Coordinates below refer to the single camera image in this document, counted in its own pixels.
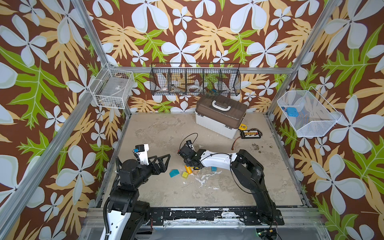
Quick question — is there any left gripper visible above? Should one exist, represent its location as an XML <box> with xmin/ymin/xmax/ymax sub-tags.
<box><xmin>132</xmin><ymin>153</ymin><xmax>170</xmax><ymax>191</ymax></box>

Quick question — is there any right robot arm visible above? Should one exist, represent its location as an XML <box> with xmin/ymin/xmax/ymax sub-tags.
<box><xmin>178</xmin><ymin>143</ymin><xmax>285</xmax><ymax>226</ymax></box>

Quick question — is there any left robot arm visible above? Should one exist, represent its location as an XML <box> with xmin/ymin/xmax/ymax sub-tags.
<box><xmin>101</xmin><ymin>154</ymin><xmax>171</xmax><ymax>240</ymax></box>

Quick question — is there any orange supermarket block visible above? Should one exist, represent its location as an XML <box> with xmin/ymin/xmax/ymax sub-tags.
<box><xmin>185</xmin><ymin>166</ymin><xmax>193</xmax><ymax>175</ymax></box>

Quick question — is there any teal roof block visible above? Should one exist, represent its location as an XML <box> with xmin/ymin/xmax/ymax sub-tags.
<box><xmin>169</xmin><ymin>169</ymin><xmax>180</xmax><ymax>178</ymax></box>

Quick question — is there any lime green cube block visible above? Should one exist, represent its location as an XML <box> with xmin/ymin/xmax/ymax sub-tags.
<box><xmin>182</xmin><ymin>172</ymin><xmax>189</xmax><ymax>179</ymax></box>

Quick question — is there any white toolbox brown lid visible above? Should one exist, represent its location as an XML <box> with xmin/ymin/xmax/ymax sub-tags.
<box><xmin>195</xmin><ymin>95</ymin><xmax>248</xmax><ymax>139</ymax></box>

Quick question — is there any yellow tape measure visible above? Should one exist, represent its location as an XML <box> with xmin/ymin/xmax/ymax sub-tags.
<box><xmin>239</xmin><ymin>124</ymin><xmax>248</xmax><ymax>131</ymax></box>

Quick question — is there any blue object in basket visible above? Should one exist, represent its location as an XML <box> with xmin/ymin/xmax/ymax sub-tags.
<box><xmin>285</xmin><ymin>107</ymin><xmax>299</xmax><ymax>118</ymax></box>

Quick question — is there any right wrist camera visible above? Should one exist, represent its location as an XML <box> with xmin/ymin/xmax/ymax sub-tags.
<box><xmin>186</xmin><ymin>140</ymin><xmax>193</xmax><ymax>148</ymax></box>

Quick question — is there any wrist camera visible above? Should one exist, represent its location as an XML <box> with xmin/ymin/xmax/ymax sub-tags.
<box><xmin>133</xmin><ymin>144</ymin><xmax>149</xmax><ymax>165</ymax></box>
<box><xmin>186</xmin><ymin>140</ymin><xmax>193</xmax><ymax>148</ymax></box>

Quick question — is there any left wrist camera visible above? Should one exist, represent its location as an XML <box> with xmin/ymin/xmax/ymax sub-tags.
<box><xmin>133</xmin><ymin>144</ymin><xmax>149</xmax><ymax>165</ymax></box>

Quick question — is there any red black power cable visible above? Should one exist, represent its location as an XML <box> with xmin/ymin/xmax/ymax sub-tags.
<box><xmin>230</xmin><ymin>136</ymin><xmax>243</xmax><ymax>151</ymax></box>

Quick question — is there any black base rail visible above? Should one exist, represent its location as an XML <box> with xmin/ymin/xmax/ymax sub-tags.
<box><xmin>150</xmin><ymin>207</ymin><xmax>285</xmax><ymax>226</ymax></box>

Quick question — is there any black wire basket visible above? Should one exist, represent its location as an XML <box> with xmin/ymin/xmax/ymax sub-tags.
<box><xmin>149</xmin><ymin>63</ymin><xmax>242</xmax><ymax>97</ymax></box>

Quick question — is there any white wire basket left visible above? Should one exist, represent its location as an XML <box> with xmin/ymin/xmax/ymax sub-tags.
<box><xmin>90</xmin><ymin>69</ymin><xmax>135</xmax><ymax>109</ymax></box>

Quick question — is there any white wire basket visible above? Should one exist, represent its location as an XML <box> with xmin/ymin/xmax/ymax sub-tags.
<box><xmin>278</xmin><ymin>87</ymin><xmax>342</xmax><ymax>138</ymax></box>
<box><xmin>90</xmin><ymin>69</ymin><xmax>135</xmax><ymax>109</ymax></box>

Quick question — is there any white wire basket right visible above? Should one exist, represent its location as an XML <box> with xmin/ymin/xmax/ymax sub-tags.
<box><xmin>278</xmin><ymin>87</ymin><xmax>342</xmax><ymax>138</ymax></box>

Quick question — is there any aluminium frame post left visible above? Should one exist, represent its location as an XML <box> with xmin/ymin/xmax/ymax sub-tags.
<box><xmin>71</xmin><ymin>1</ymin><xmax>132</xmax><ymax>118</ymax></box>

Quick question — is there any aluminium frame post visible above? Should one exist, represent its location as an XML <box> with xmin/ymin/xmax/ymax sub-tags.
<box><xmin>266</xmin><ymin>0</ymin><xmax>339</xmax><ymax>116</ymax></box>
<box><xmin>71</xmin><ymin>1</ymin><xmax>132</xmax><ymax>118</ymax></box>

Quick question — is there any aluminium frame post right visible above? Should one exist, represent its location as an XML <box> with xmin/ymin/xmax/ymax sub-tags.
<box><xmin>266</xmin><ymin>0</ymin><xmax>339</xmax><ymax>116</ymax></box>

